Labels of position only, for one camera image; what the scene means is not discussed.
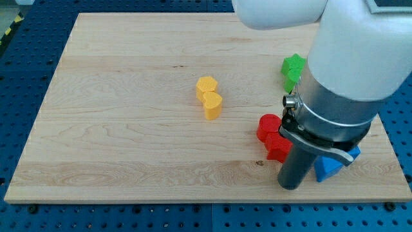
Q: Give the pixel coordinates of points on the yellow hexagon block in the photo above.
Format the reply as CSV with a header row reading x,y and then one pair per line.
x,y
205,84

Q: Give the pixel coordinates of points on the green star block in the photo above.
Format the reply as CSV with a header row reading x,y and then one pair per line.
x,y
294,62

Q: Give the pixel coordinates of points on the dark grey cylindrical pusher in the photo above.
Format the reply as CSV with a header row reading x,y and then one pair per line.
x,y
295,167

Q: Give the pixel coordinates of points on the blue triangle block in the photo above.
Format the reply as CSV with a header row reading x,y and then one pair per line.
x,y
326,167

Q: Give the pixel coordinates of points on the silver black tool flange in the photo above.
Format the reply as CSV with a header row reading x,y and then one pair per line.
x,y
320,122

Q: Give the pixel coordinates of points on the red cylinder block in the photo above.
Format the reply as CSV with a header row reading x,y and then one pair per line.
x,y
268,123

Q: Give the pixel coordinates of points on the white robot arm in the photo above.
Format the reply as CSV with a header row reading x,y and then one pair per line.
x,y
360,56

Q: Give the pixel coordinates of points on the wooden board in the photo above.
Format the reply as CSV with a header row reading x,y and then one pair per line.
x,y
120,122

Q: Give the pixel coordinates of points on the yellow heart block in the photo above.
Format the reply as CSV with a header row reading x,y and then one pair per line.
x,y
212,105

